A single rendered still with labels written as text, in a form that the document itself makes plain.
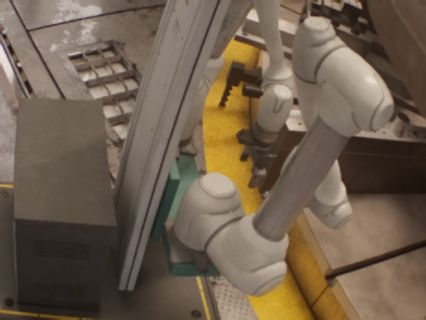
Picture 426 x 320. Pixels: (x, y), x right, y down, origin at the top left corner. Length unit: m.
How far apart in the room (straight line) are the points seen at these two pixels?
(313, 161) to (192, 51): 0.40
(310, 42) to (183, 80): 0.35
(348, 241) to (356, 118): 1.48
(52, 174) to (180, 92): 0.51
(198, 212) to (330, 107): 0.54
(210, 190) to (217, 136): 1.76
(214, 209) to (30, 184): 0.57
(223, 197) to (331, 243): 1.11
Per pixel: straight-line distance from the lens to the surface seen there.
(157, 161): 1.79
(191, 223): 1.81
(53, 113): 2.11
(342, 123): 1.46
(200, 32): 1.52
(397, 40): 3.19
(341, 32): 3.68
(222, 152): 3.44
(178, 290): 2.36
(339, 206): 1.88
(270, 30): 1.99
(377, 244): 2.93
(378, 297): 2.73
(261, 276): 1.70
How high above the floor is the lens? 2.21
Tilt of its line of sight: 41 degrees down
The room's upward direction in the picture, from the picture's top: 22 degrees clockwise
